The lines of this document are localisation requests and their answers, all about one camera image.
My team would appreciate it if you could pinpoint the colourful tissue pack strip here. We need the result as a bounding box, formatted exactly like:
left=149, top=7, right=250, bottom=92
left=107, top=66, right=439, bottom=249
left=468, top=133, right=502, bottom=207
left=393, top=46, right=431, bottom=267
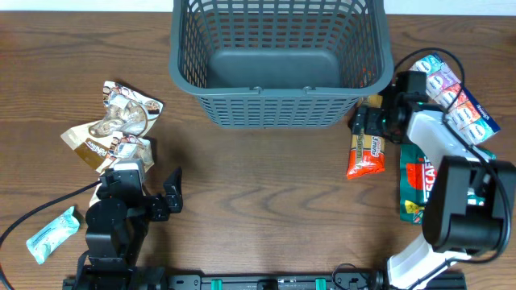
left=410, top=53, right=501, bottom=145

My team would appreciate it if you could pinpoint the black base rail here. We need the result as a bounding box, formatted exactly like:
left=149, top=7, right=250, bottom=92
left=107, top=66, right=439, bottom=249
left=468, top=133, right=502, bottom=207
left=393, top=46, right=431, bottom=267
left=62, top=265, right=468, bottom=290

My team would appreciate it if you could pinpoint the green Nescafe coffee bag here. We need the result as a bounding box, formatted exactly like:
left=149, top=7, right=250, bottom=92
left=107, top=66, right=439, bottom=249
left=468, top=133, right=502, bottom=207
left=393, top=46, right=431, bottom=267
left=398, top=143, right=497, bottom=226

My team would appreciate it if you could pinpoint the brown snack pouch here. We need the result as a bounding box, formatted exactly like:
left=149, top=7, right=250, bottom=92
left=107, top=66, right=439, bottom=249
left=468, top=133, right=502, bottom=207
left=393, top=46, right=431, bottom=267
left=88, top=81, right=164, bottom=137
left=60, top=121, right=116, bottom=173

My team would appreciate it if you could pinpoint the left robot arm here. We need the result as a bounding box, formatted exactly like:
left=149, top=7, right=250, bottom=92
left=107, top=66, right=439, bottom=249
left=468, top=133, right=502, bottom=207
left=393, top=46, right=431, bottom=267
left=62, top=167, right=183, bottom=290

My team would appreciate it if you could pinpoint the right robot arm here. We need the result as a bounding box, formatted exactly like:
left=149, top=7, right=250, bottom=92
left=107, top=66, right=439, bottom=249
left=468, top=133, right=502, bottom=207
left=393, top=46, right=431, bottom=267
left=349, top=93, right=515, bottom=289

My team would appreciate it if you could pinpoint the middle brown snack pouch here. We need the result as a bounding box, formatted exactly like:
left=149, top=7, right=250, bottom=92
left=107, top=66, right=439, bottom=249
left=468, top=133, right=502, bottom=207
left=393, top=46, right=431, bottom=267
left=60, top=121, right=116, bottom=173

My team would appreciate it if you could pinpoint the lower beige snack pouch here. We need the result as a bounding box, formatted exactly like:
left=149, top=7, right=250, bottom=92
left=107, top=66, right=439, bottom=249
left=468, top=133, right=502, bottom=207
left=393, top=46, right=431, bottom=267
left=99, top=131, right=154, bottom=184

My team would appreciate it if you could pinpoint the grey plastic basket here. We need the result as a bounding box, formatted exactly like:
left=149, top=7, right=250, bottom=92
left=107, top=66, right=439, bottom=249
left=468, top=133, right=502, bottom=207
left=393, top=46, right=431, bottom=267
left=169, top=0, right=393, bottom=128

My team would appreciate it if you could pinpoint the right black cable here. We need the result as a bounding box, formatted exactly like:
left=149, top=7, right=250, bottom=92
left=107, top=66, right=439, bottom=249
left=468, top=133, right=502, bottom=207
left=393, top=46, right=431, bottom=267
left=393, top=47, right=514, bottom=265

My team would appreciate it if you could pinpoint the upper brown snack pouch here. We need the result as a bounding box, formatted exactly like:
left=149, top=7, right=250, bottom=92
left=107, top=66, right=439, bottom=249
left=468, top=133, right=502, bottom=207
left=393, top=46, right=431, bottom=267
left=88, top=81, right=164, bottom=137

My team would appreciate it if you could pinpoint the left black cable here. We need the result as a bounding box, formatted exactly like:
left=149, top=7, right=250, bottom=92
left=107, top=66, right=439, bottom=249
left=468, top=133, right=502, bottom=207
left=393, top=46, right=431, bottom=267
left=0, top=180, right=102, bottom=290

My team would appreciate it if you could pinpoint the light blue wipes packet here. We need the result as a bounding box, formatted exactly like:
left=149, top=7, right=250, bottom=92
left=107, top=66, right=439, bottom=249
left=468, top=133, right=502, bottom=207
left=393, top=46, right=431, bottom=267
left=26, top=206, right=80, bottom=265

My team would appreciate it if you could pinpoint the black cable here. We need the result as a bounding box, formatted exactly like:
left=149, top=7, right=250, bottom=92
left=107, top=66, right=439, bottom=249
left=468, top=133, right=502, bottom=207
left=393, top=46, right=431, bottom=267
left=0, top=180, right=102, bottom=290
left=393, top=47, right=514, bottom=265

